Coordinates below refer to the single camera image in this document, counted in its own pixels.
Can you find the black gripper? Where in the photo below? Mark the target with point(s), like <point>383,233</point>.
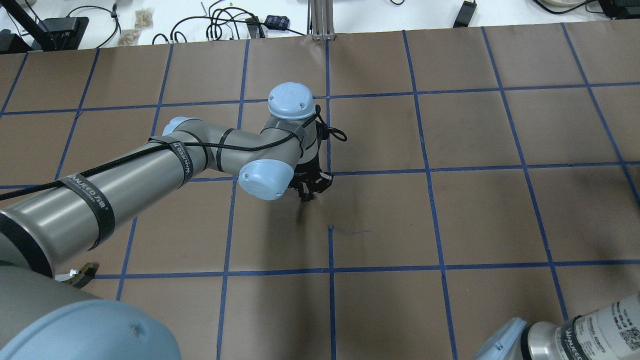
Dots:
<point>306,181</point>

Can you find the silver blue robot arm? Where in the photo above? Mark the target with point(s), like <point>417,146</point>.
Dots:
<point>608,333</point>
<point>46,319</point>

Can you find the black power adapter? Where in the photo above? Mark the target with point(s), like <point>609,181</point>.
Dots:
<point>465,14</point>

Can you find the olive curved brake shoe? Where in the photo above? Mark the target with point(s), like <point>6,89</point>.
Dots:
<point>79,278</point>

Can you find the black tablet stand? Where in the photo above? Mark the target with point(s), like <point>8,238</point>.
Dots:
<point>48,33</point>

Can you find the aluminium frame post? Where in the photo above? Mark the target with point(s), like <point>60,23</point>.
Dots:
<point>320,20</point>

